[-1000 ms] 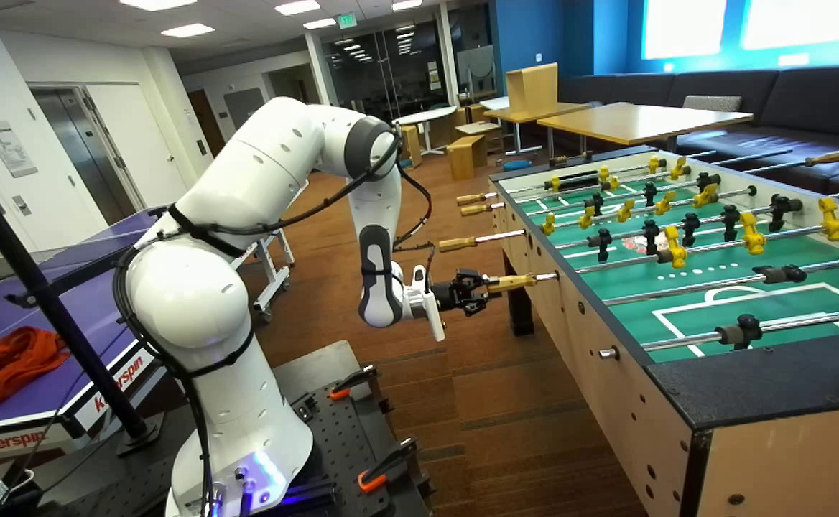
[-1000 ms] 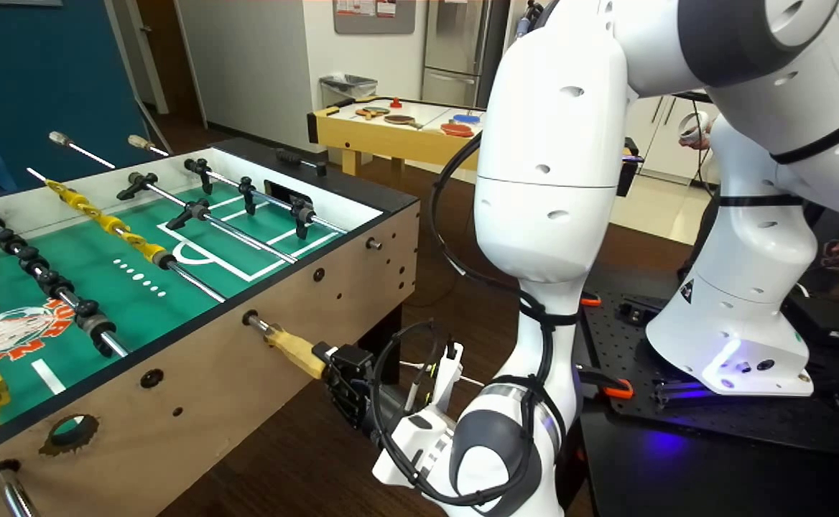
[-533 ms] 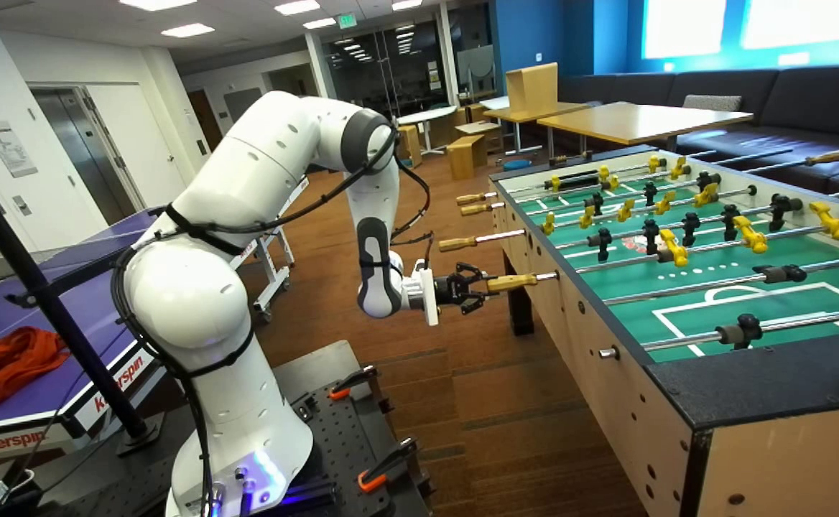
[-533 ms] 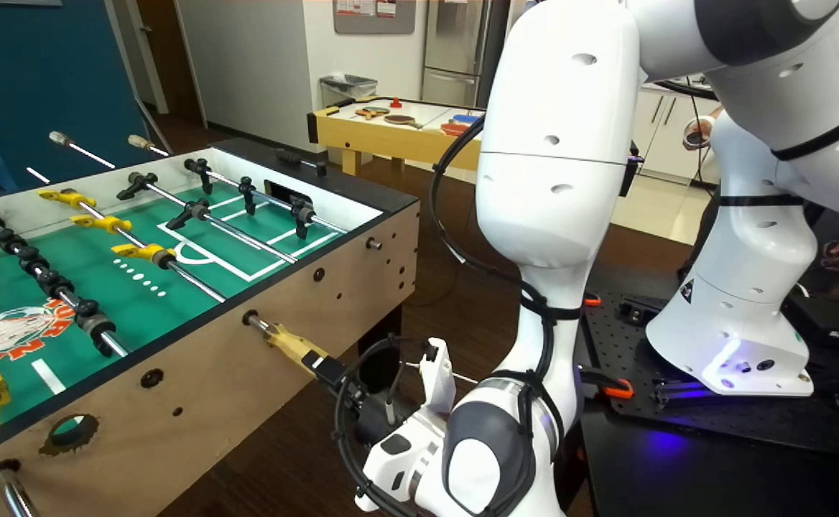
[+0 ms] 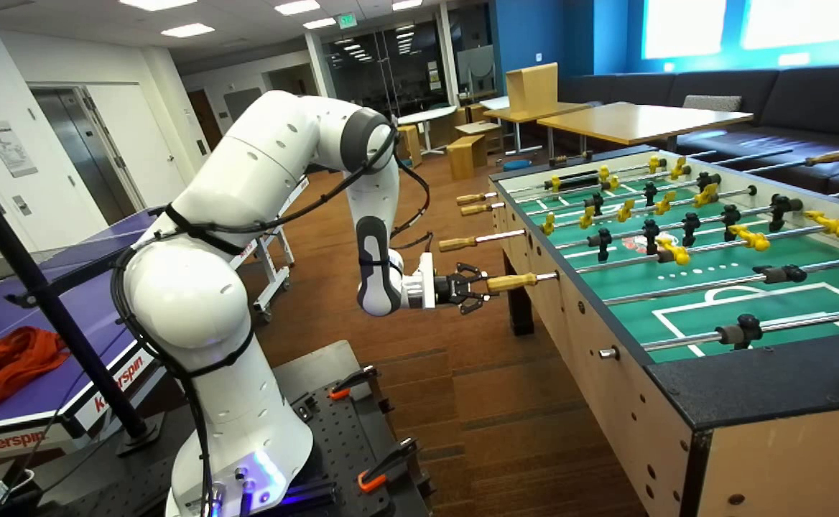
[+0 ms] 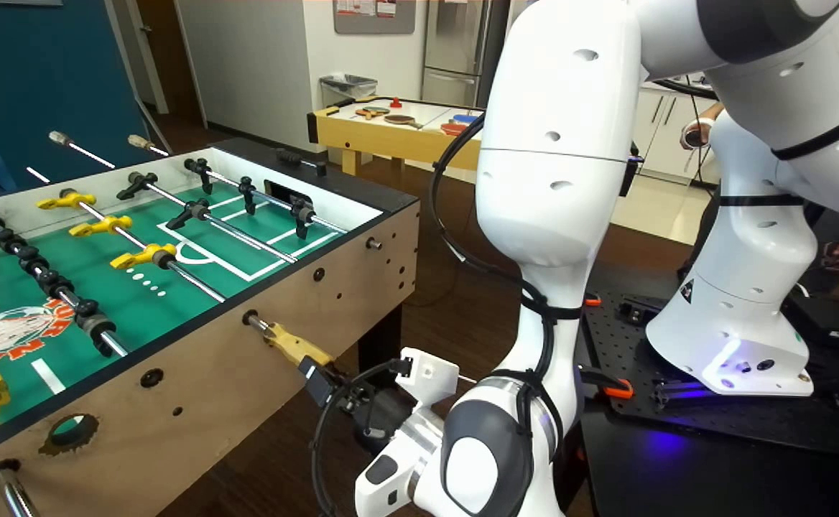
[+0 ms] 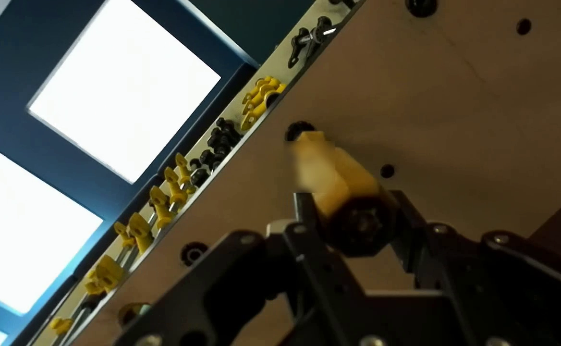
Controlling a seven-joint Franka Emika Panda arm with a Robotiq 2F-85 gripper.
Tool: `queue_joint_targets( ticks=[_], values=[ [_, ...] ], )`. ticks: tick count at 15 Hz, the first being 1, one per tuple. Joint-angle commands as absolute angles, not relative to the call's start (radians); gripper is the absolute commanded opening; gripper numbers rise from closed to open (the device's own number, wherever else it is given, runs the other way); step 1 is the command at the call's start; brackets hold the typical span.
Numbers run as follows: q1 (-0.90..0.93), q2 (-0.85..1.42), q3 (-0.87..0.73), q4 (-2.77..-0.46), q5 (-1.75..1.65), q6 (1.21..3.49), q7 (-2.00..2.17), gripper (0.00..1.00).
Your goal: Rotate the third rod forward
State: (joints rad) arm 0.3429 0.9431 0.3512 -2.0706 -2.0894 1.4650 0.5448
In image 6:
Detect yellow wooden table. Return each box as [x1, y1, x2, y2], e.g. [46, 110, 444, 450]
[306, 96, 488, 180]

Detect black goalie foosball rod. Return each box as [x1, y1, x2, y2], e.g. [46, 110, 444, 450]
[126, 131, 385, 253]

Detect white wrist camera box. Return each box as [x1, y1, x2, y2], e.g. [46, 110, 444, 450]
[396, 344, 464, 409]

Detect wooden paddle set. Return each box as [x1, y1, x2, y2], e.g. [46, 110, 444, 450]
[355, 100, 393, 124]

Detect black five-man foosball rod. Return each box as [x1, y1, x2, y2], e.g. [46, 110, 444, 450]
[0, 200, 171, 390]

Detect grey plastic crate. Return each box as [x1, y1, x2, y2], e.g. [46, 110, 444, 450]
[317, 71, 379, 110]

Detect wooden foosball table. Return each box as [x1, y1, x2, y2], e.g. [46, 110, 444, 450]
[0, 139, 424, 517]

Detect red table tennis paddle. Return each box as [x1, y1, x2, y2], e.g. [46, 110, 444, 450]
[441, 118, 480, 141]

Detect black two-man foosball rod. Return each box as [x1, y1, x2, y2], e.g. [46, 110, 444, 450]
[46, 130, 329, 285]

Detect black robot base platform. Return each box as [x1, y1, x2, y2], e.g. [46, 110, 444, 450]
[572, 255, 839, 466]

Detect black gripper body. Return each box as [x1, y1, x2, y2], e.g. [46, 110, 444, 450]
[339, 367, 421, 449]

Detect yellow three-man foosball rod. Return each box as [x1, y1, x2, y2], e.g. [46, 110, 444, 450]
[24, 166, 339, 383]

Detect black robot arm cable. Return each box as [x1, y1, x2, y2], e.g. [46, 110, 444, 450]
[307, 113, 595, 517]

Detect stainless steel refrigerator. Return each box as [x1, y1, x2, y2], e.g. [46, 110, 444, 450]
[421, 0, 528, 110]

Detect grey bulletin board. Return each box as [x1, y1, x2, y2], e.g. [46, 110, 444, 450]
[332, 0, 421, 37]

